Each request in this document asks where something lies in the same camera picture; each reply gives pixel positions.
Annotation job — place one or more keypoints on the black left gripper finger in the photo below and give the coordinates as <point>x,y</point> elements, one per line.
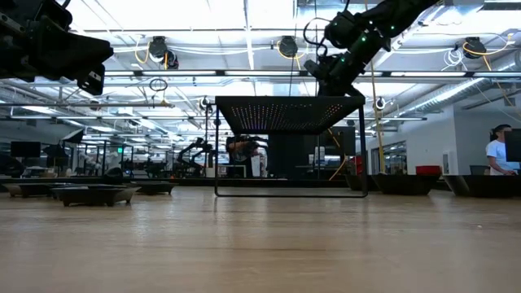
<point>73,45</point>
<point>69,66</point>

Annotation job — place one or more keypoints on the black square mini plate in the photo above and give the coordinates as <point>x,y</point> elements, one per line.
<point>156,188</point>
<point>28,190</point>
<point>95,196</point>

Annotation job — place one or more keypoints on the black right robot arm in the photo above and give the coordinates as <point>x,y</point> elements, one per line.
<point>374,24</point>

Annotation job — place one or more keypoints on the black background robot arm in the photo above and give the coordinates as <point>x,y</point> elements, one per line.
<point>198,143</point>

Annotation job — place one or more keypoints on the small black ceiling reel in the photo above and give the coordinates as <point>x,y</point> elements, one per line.
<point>204,103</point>
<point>379,103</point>

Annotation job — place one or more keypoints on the black perforated metal shelf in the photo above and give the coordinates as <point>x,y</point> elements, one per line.
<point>285,114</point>

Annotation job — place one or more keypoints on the black studio light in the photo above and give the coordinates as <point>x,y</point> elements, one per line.
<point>74,136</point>

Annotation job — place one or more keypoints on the black equipment cabinet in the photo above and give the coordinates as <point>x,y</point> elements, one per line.
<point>293,154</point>

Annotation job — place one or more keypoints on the black computer monitor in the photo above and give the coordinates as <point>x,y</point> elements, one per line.
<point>25,149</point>
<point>513,144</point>

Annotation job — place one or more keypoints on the long ceiling light bar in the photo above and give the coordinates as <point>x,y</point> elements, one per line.
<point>183,73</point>

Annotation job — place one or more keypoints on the person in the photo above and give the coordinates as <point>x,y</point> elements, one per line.
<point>240,154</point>
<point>496,152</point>

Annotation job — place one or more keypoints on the red storage bin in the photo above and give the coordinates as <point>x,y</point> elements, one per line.
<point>428,169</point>

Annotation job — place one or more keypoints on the silver ventilation duct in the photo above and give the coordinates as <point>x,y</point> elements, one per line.
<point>447,94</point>

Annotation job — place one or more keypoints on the black aluminium table frame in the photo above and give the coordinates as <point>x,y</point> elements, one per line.
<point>195,182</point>

